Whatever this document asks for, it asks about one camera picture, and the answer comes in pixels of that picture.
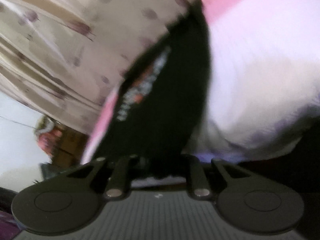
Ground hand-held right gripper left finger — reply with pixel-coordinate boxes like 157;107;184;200
67;154;138;200

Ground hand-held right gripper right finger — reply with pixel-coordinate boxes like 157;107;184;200
182;154;250;200

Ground black rose print shirt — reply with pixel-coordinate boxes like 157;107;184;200
96;0;211;180

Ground brown wooden furniture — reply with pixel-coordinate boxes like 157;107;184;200
51;125;89;167

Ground colourful hanging items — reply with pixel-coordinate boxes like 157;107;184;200
34;115;63;157

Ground pink and white bedsheet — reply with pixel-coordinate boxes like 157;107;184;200
81;0;320;189

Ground person's purple clothing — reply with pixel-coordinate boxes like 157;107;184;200
0;210;22;233

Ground beige leaf print curtain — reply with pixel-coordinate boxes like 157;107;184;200
0;0;215;137

